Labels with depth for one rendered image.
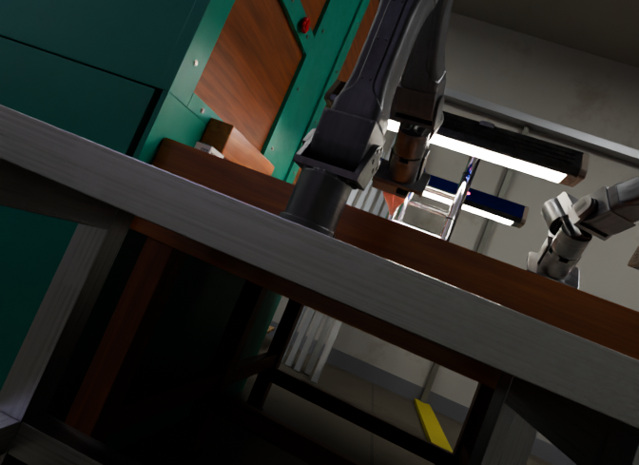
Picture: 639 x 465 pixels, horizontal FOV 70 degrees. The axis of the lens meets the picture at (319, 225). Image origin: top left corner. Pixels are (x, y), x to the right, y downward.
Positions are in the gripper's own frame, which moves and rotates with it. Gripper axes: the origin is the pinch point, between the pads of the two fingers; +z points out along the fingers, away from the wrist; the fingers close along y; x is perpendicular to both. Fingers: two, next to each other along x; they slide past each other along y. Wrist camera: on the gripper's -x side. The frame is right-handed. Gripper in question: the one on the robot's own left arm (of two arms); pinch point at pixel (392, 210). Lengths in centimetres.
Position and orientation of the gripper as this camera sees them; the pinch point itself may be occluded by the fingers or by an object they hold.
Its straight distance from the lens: 96.0
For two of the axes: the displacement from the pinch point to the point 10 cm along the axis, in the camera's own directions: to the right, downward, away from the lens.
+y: -9.0, -3.5, 2.5
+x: -4.2, 5.9, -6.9
